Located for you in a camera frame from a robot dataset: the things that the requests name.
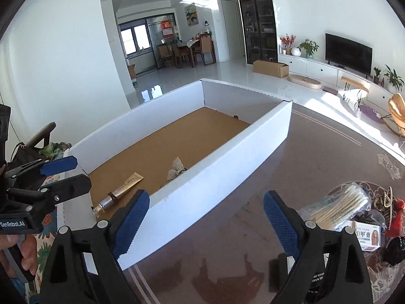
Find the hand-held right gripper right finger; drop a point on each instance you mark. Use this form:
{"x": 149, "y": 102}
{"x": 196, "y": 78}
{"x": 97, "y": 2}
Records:
{"x": 281, "y": 224}

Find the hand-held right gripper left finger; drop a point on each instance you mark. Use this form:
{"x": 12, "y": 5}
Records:
{"x": 133, "y": 224}

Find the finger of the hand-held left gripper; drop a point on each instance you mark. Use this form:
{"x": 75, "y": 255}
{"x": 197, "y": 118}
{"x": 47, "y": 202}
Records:
{"x": 74, "y": 185}
{"x": 60, "y": 165}

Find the bag of wooden chopsticks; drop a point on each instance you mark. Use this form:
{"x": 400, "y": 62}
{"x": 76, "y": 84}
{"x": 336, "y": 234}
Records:
{"x": 341, "y": 205}

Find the white cardboard box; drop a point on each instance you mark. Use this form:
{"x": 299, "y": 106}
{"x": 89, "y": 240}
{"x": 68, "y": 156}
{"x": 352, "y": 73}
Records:
{"x": 221, "y": 177}

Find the white orange ointment box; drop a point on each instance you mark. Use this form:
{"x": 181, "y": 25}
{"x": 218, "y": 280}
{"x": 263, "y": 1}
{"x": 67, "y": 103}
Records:
{"x": 367, "y": 237}

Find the grey frame glasses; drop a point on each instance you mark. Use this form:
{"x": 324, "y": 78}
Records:
{"x": 375, "y": 217}

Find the pearl hair claw clip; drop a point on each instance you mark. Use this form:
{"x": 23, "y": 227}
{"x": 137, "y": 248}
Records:
{"x": 384, "y": 201}

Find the black round object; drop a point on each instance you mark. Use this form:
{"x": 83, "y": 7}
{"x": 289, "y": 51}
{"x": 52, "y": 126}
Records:
{"x": 395, "y": 250}

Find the red snack packet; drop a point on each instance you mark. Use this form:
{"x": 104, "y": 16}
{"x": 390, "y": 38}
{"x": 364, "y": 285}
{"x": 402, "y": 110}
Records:
{"x": 398, "y": 220}

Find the brown patterned glass desktop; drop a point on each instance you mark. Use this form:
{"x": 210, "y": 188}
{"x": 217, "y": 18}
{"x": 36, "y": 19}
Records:
{"x": 237, "y": 228}

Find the person's left hand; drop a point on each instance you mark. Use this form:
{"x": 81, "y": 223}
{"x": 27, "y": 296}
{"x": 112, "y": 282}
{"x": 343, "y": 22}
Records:
{"x": 27, "y": 253}

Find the floral printed cloth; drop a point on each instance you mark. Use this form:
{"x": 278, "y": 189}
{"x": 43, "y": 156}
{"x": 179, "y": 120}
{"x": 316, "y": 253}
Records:
{"x": 47, "y": 228}

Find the dark chair armrest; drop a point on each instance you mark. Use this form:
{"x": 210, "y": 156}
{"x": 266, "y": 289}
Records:
{"x": 42, "y": 133}

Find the dark handbag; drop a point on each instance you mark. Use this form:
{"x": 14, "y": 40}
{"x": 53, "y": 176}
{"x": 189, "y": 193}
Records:
{"x": 23, "y": 155}

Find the gold cosmetic tube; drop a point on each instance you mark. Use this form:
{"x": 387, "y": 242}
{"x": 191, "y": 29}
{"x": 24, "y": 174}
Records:
{"x": 126, "y": 186}

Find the small open cardboard box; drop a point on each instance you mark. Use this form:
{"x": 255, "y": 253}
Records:
{"x": 132, "y": 72}

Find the purple fluffy rug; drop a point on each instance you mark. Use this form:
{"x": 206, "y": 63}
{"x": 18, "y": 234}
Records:
{"x": 371, "y": 114}

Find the purple flat mat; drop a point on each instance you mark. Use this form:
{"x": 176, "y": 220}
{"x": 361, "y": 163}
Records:
{"x": 330, "y": 90}

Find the beige oval floor cushion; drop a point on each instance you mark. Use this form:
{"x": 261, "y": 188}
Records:
{"x": 305, "y": 81}

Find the glass sliding door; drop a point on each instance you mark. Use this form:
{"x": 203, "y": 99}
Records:
{"x": 139, "y": 38}

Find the dark wooden dining chair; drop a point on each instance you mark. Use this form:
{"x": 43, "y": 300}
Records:
{"x": 164, "y": 53}

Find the brown cardboard box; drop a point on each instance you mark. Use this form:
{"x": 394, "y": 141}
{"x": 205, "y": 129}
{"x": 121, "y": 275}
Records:
{"x": 269, "y": 68}

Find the wooden bench with metal legs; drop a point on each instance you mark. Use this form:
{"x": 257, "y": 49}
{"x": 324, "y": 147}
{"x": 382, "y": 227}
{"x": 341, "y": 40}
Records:
{"x": 354, "y": 82}

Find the white low cabinet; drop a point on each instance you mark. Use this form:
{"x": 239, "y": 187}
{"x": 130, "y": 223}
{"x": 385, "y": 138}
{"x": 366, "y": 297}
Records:
{"x": 316, "y": 66}

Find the orange rocking lounge chair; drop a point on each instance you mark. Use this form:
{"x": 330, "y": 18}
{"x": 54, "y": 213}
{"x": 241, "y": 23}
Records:
{"x": 397, "y": 107}

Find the wooden dining table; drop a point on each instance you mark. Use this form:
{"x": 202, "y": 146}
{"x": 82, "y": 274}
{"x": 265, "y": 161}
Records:
{"x": 186, "y": 49}

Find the white round vase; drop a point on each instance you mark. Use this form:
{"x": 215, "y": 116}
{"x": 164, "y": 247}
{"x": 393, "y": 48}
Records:
{"x": 295, "y": 52}

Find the red paper window hanging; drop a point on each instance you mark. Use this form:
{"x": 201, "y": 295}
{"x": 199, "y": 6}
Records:
{"x": 167, "y": 29}

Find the small potted plant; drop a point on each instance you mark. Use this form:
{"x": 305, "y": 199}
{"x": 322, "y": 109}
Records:
{"x": 377, "y": 76}

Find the green plant in teal pot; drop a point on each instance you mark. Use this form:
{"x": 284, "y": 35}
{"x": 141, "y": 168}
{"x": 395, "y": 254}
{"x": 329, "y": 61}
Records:
{"x": 309, "y": 48}

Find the vase with red flowers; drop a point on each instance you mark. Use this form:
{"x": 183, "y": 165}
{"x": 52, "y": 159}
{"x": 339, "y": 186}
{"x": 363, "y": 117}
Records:
{"x": 287, "y": 42}

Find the black flat television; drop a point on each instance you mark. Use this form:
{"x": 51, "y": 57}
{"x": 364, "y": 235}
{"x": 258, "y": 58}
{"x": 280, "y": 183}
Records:
{"x": 348, "y": 53}

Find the large leafy potted plant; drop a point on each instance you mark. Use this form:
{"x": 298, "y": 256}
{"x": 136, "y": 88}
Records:
{"x": 394, "y": 79}

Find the dining chair with beige back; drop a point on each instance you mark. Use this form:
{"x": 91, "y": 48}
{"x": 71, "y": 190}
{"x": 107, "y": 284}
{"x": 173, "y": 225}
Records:
{"x": 207, "y": 46}

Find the white door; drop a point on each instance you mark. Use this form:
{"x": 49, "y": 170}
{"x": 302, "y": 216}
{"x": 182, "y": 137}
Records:
{"x": 232, "y": 31}

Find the tall black glass cabinet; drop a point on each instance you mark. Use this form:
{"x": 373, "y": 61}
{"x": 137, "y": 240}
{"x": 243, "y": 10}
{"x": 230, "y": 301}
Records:
{"x": 256, "y": 22}

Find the framed wall painting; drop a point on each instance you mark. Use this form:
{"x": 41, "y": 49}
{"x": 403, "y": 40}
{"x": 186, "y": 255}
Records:
{"x": 191, "y": 15}

